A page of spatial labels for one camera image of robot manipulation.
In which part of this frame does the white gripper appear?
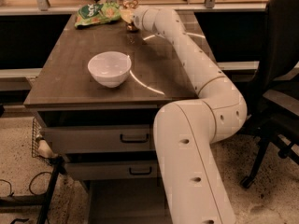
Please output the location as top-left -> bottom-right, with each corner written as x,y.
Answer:
121,7 -> 158,33

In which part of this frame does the orange soda can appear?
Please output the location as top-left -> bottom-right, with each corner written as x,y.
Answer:
122,0 -> 138,32

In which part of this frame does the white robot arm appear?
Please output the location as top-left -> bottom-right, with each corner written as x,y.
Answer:
121,7 -> 247,224

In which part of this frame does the green rice chip bag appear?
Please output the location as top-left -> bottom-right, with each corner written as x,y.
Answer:
75,2 -> 121,29

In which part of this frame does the white ceramic bowl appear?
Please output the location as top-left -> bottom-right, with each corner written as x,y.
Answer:
88,51 -> 132,88

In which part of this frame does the grey top drawer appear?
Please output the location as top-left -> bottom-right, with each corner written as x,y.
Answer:
41,125 -> 154,154

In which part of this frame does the grey drawer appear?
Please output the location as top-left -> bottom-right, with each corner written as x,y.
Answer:
65,161 -> 159,181
84,178 -> 172,224
41,125 -> 154,154

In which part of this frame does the grey middle drawer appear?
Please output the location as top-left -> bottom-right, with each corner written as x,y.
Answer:
65,161 -> 159,181

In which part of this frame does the black stand leg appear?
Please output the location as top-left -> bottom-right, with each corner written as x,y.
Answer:
36,157 -> 64,224

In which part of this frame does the black office chair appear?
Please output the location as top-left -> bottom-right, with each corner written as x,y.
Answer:
241,0 -> 299,189

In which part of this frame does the grey bottom drawer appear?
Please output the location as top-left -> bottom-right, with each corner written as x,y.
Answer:
84,178 -> 172,224

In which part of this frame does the black top drawer handle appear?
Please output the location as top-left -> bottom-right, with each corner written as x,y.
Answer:
120,133 -> 150,144

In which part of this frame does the black drawer handle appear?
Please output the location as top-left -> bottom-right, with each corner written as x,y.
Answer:
120,133 -> 150,144
129,167 -> 152,175

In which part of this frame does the black middle drawer handle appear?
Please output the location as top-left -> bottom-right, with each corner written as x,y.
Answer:
129,167 -> 152,175

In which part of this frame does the wire mesh basket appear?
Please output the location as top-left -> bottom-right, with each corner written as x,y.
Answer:
31,119 -> 58,165

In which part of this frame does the black floor cable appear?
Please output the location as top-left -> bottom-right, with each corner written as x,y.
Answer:
0,171 -> 53,198

